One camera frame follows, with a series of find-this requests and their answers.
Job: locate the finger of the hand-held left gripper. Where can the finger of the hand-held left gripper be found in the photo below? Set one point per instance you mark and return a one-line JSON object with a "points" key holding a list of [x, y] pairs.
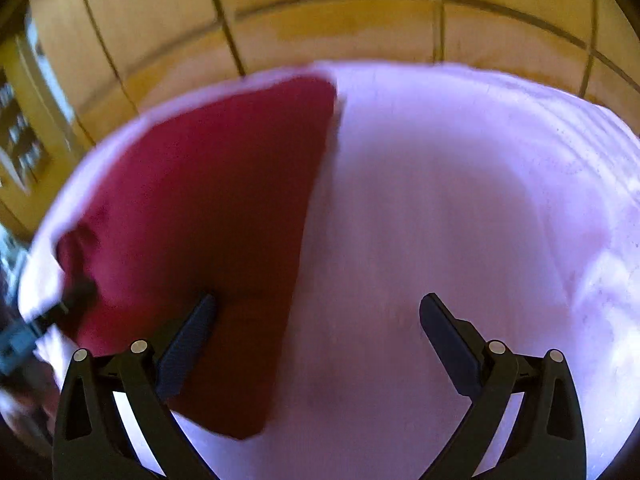
{"points": [[70, 302]]}

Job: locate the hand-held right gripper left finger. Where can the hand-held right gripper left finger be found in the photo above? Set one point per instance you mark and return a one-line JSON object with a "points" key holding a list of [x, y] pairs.
{"points": [[187, 345]]}

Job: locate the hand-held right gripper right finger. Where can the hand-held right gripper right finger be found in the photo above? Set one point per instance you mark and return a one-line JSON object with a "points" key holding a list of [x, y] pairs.
{"points": [[450, 345]]}

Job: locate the dark red cloth garment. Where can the dark red cloth garment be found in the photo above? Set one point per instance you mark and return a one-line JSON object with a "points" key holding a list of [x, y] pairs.
{"points": [[200, 185]]}

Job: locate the person's left forearm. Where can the person's left forearm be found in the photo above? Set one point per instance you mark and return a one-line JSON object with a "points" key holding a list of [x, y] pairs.
{"points": [[25, 405]]}

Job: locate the pale pink quilted bedspread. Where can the pale pink quilted bedspread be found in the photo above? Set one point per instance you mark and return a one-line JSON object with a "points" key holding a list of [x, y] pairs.
{"points": [[425, 210]]}

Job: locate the wooden framed glass door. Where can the wooden framed glass door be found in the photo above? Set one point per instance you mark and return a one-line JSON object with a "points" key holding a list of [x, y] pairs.
{"points": [[22, 125]]}

